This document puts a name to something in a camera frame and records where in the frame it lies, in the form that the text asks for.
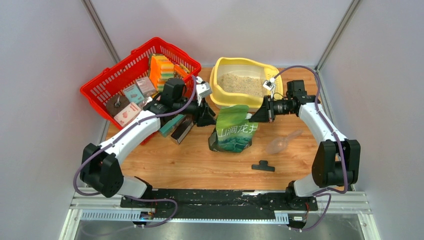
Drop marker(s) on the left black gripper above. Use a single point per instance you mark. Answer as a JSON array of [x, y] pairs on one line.
[[203, 115]]

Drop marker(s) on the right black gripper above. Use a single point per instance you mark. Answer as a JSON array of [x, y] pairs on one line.
[[265, 113]]

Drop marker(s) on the green litter bag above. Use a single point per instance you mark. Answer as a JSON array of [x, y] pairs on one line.
[[233, 132]]

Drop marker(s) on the clear plastic scoop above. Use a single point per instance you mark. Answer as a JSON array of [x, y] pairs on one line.
[[280, 143]]

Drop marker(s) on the black bag clip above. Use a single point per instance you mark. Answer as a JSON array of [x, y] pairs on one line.
[[263, 165]]

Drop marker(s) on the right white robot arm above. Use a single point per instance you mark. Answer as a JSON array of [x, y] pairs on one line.
[[337, 159]]

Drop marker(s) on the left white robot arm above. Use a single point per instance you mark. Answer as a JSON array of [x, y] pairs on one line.
[[101, 164]]

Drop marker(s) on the dark brown box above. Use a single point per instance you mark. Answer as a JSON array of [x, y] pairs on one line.
[[182, 130]]

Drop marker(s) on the yellow litter box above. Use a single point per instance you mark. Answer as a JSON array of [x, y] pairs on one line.
[[239, 81]]

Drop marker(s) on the teal box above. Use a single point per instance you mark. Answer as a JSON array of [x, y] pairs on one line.
[[171, 125]]

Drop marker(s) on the grey pink packet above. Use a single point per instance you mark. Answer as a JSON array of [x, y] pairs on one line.
[[146, 86]]

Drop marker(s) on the orange sponge stack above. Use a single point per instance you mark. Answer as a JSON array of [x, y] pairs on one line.
[[161, 69]]

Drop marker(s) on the teal small packet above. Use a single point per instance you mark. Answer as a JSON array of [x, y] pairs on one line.
[[133, 94]]

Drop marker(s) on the pink white packet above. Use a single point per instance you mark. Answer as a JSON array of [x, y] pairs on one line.
[[127, 114]]

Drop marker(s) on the brown round disc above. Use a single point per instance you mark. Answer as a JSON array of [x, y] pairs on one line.
[[116, 104]]

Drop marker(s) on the red plastic basket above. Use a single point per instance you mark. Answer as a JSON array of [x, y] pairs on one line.
[[112, 81]]

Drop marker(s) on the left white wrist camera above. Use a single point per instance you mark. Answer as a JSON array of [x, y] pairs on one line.
[[203, 89]]

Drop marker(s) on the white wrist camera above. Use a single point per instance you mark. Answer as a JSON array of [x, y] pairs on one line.
[[203, 89], [270, 85]]

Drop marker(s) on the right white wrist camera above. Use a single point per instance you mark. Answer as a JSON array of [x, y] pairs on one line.
[[270, 85]]

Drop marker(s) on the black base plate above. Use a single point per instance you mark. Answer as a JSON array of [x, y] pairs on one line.
[[219, 204]]

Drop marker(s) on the aluminium frame rail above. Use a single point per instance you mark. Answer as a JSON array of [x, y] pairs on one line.
[[98, 208]]

